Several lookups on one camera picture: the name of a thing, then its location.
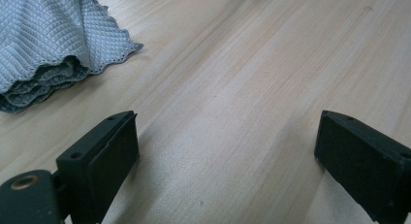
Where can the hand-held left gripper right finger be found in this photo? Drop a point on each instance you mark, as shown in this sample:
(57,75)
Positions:
(362,159)

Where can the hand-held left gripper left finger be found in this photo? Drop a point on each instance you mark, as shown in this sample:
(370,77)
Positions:
(97,159)

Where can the grey textured cleaning cloth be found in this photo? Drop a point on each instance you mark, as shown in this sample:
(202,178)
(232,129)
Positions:
(42,33)

